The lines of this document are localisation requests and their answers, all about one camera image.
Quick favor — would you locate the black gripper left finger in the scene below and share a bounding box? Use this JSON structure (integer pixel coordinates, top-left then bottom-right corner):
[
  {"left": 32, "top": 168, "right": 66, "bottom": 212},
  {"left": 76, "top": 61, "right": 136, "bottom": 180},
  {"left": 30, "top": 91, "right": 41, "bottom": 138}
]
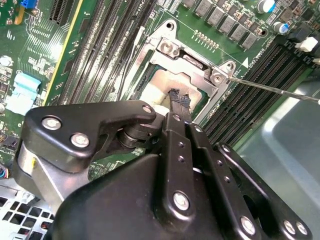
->
[{"left": 11, "top": 87, "right": 198, "bottom": 226}]

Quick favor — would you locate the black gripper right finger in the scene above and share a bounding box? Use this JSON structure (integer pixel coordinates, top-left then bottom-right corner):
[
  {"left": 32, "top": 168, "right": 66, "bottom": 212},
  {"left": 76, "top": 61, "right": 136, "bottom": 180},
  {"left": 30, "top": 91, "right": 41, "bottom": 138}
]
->
[{"left": 181, "top": 93, "right": 315, "bottom": 240}]

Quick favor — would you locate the metal socket cover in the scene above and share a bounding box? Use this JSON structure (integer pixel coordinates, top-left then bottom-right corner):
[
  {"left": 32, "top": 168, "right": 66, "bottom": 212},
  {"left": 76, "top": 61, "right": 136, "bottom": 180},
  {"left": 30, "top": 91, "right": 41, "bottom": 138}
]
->
[{"left": 138, "top": 37, "right": 227, "bottom": 120}]

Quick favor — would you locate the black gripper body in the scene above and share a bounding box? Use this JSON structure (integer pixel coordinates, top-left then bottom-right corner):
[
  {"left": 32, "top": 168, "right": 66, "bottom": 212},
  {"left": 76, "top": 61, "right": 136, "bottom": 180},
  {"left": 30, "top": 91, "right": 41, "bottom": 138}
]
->
[{"left": 47, "top": 153, "right": 236, "bottom": 240}]

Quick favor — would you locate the metal locking lever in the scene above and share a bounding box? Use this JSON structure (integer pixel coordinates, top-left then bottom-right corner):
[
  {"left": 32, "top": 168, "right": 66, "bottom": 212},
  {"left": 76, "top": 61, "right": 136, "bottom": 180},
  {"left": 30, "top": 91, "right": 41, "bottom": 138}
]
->
[
  {"left": 116, "top": 24, "right": 146, "bottom": 100},
  {"left": 227, "top": 76, "right": 320, "bottom": 104}
]

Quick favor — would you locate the silver CPU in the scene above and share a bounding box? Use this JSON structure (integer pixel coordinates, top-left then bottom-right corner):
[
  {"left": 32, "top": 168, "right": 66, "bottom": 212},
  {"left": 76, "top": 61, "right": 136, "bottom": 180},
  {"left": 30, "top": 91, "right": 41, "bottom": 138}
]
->
[{"left": 141, "top": 71, "right": 208, "bottom": 113}]

